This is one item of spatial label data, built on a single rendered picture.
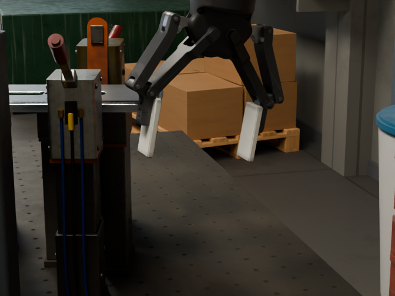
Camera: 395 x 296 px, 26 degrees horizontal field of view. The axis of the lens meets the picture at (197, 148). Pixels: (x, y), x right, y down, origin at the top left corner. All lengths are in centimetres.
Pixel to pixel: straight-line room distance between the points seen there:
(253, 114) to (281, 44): 378
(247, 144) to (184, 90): 356
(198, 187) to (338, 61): 265
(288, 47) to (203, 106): 60
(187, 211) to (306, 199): 237
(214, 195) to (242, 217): 15
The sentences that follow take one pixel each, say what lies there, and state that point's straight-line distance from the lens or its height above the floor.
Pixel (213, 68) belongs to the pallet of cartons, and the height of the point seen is 45.
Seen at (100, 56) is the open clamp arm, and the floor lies 104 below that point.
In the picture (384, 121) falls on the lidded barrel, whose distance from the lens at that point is 286.
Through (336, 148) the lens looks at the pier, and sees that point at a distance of 457.
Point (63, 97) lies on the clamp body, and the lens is 122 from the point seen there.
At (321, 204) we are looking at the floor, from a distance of 405.
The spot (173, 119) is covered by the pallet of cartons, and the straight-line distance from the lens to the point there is 477.
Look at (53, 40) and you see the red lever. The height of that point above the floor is 113.
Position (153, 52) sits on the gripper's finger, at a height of 113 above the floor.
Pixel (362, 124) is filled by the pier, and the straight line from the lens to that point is 448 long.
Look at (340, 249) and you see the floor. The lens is 351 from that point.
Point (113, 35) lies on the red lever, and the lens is 170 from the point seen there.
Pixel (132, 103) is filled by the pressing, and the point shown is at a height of 100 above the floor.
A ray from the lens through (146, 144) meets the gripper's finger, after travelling 98.
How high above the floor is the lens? 127
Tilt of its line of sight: 15 degrees down
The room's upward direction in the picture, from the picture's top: straight up
